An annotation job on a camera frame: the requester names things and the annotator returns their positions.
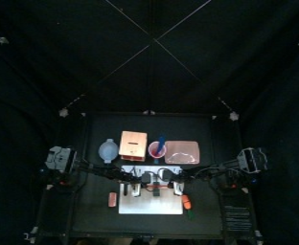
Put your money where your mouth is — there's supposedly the white cutting board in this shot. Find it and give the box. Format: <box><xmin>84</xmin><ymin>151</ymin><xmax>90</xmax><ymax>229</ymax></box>
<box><xmin>117</xmin><ymin>165</ymin><xmax>184</xmax><ymax>215</ymax></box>

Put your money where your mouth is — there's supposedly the square shallow plate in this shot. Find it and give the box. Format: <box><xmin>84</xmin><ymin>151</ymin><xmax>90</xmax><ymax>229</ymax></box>
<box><xmin>164</xmin><ymin>140</ymin><xmax>200</xmax><ymax>166</ymax></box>

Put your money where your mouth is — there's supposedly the orange toy carrot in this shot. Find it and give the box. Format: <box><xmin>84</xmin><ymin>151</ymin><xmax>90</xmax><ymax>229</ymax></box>
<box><xmin>180</xmin><ymin>193</ymin><xmax>196</xmax><ymax>221</ymax></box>

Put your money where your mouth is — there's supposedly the pink rectangular toy block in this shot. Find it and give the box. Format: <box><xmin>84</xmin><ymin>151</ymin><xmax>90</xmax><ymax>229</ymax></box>
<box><xmin>106</xmin><ymin>190</ymin><xmax>118</xmax><ymax>209</ymax></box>

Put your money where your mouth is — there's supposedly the pink cup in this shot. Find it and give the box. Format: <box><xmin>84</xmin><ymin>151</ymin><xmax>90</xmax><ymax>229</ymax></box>
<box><xmin>146</xmin><ymin>141</ymin><xmax>166</xmax><ymax>160</ymax></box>

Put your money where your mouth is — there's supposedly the blue stick utensil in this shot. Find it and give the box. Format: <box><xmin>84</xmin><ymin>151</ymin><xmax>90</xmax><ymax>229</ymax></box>
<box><xmin>154</xmin><ymin>136</ymin><xmax>165</xmax><ymax>157</ymax></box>

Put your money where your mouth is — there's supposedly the wooden box with slot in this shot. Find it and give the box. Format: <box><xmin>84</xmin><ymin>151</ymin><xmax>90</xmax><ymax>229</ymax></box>
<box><xmin>117</xmin><ymin>130</ymin><xmax>148</xmax><ymax>163</ymax></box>

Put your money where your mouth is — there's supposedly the black panel with white text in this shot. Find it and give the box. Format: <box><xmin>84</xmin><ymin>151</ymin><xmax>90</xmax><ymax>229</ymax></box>
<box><xmin>221</xmin><ymin>190</ymin><xmax>253</xmax><ymax>237</ymax></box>

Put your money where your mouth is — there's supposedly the black cloth backdrop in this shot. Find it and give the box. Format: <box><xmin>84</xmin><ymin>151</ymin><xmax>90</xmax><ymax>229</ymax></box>
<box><xmin>0</xmin><ymin>0</ymin><xmax>299</xmax><ymax>245</ymax></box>

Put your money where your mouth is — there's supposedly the thin white cord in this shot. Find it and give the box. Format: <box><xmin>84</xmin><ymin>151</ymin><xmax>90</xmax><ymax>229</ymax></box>
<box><xmin>104</xmin><ymin>0</ymin><xmax>239</xmax><ymax>116</ymax></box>
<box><xmin>65</xmin><ymin>0</ymin><xmax>212</xmax><ymax>109</ymax></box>

